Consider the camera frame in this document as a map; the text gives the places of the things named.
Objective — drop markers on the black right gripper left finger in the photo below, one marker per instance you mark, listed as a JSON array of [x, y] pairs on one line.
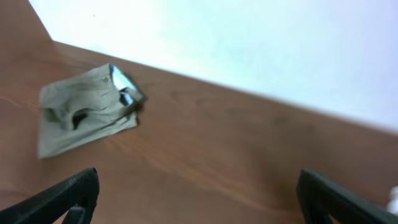
[[76, 197]]

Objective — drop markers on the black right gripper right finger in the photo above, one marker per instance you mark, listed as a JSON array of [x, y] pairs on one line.
[[323, 201]]

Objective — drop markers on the khaki green shorts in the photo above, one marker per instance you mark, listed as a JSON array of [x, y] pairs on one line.
[[85, 108]]

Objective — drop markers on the white crumpled cloth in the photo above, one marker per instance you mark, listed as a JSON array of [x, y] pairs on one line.
[[392, 206]]

